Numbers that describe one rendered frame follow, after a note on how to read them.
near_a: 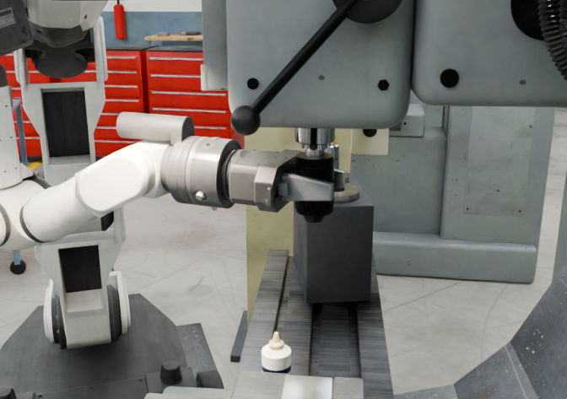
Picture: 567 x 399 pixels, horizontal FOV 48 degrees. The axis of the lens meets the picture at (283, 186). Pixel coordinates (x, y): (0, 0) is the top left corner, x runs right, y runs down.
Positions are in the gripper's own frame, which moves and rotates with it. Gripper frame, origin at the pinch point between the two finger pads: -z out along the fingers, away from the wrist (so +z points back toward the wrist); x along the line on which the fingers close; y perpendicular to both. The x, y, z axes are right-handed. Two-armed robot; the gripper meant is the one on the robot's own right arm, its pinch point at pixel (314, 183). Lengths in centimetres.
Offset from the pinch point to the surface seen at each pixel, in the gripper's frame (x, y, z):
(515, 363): 17.6, 29.7, -26.0
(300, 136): -2.1, -6.1, 1.2
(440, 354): 174, 123, -5
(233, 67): -11.0, -14.8, 5.6
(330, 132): -1.0, -6.6, -2.1
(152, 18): 798, 18, 494
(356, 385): -8.1, 21.3, -7.9
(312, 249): 30.4, 21.7, 9.1
